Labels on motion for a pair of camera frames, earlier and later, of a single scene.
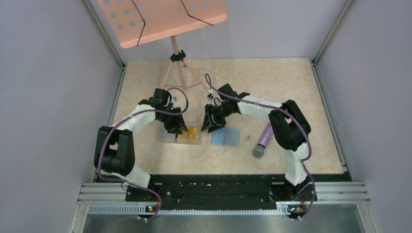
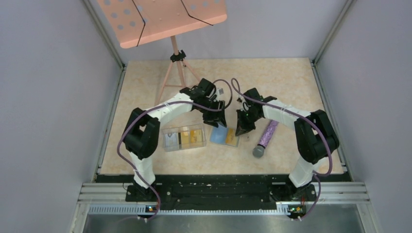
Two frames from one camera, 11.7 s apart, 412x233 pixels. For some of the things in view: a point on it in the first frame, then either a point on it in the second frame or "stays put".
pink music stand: (135, 23) stays put
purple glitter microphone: (259, 150) stays put
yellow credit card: (191, 132) → (231, 139)
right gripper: (209, 122) → (243, 128)
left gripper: (178, 120) → (217, 116)
